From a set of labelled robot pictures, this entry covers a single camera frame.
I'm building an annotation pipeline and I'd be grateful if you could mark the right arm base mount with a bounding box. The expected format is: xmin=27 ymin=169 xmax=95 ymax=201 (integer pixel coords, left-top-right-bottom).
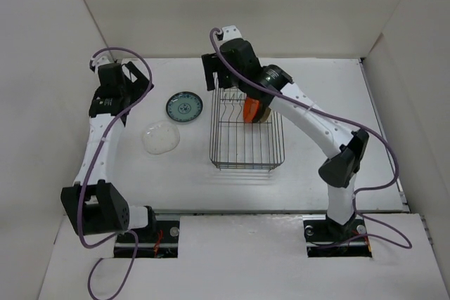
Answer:
xmin=303 ymin=215 xmax=372 ymax=258

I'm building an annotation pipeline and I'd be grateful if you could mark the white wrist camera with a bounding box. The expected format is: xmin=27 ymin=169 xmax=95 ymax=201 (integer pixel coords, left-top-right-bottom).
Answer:
xmin=216 ymin=25 xmax=242 ymax=41
xmin=89 ymin=54 xmax=112 ymax=72

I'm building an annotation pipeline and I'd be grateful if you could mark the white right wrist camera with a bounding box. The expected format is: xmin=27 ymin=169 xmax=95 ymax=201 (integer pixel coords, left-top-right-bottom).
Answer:
xmin=216 ymin=25 xmax=242 ymax=41

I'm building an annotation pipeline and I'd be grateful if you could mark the aluminium table edge rail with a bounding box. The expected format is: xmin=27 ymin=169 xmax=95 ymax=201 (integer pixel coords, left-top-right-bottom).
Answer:
xmin=359 ymin=58 xmax=411 ymax=213

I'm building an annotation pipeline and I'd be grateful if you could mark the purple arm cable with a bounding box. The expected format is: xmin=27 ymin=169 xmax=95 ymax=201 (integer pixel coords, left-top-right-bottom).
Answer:
xmin=77 ymin=46 xmax=154 ymax=300
xmin=210 ymin=27 xmax=413 ymax=250

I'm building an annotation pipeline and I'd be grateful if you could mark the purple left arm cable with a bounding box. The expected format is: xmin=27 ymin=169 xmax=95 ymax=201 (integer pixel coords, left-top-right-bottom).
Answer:
xmin=77 ymin=46 xmax=154 ymax=300

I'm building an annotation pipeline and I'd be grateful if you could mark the orange plastic plate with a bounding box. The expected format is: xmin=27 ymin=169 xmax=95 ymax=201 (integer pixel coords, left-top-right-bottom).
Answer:
xmin=243 ymin=97 xmax=261 ymax=123

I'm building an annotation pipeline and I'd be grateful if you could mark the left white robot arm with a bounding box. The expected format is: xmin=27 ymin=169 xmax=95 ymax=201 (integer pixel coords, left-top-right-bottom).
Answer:
xmin=60 ymin=58 xmax=158 ymax=242

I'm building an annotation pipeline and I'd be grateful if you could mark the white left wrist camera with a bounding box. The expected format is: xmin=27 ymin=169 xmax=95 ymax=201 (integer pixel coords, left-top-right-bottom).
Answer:
xmin=89 ymin=54 xmax=112 ymax=72

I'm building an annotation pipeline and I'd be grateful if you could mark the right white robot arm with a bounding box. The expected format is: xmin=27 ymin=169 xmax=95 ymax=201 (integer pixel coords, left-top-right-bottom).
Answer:
xmin=201 ymin=38 xmax=369 ymax=242

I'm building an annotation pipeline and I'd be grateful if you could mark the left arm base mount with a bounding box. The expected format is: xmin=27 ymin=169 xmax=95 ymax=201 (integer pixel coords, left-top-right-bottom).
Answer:
xmin=113 ymin=214 xmax=180 ymax=259

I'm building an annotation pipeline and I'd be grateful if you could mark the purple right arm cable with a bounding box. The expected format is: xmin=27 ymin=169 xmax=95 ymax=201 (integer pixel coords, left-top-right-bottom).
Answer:
xmin=210 ymin=27 xmax=413 ymax=250

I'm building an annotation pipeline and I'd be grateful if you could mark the grey wire dish rack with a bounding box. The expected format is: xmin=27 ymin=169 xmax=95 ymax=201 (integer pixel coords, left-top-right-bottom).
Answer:
xmin=209 ymin=88 xmax=285 ymax=171

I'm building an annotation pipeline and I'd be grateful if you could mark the blue floral ceramic plate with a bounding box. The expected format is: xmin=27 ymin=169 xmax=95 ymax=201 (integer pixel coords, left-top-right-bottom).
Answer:
xmin=165 ymin=91 xmax=203 ymax=123

